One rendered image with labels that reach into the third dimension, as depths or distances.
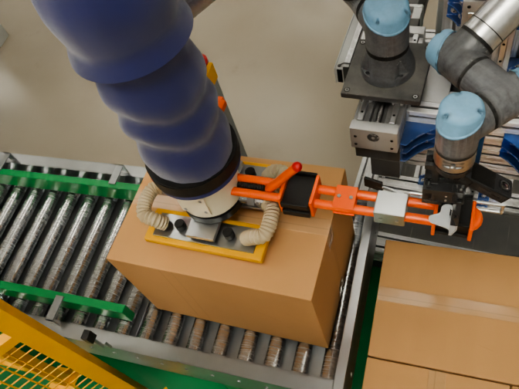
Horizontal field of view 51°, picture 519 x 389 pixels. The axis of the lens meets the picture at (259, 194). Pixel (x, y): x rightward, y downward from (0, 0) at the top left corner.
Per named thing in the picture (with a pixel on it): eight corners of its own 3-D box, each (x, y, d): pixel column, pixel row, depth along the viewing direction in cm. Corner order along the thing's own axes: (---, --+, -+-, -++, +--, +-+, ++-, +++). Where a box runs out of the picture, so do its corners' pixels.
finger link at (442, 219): (427, 230, 119) (431, 196, 114) (456, 235, 117) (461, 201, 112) (425, 239, 117) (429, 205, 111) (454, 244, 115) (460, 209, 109)
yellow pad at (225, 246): (145, 241, 148) (138, 233, 144) (159, 211, 152) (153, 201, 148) (262, 264, 137) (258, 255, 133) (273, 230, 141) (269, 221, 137)
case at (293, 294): (157, 309, 186) (105, 258, 153) (196, 209, 204) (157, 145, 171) (328, 349, 166) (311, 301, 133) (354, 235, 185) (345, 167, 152)
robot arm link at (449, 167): (479, 131, 100) (475, 167, 96) (476, 146, 104) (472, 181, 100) (437, 127, 102) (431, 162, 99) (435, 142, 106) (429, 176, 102)
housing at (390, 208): (373, 223, 125) (372, 213, 121) (378, 198, 128) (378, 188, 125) (404, 228, 123) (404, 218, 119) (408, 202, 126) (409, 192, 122)
